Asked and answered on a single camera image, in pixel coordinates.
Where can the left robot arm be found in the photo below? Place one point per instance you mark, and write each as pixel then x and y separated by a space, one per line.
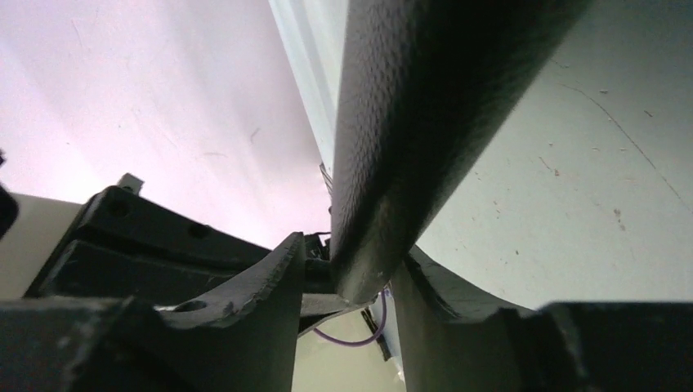
pixel 195 282

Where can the black zippered tool case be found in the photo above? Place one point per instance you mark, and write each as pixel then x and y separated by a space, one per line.
pixel 425 86

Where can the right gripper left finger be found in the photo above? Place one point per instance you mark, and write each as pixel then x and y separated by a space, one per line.
pixel 178 341

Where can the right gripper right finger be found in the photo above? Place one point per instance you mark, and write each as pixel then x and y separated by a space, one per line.
pixel 455 336

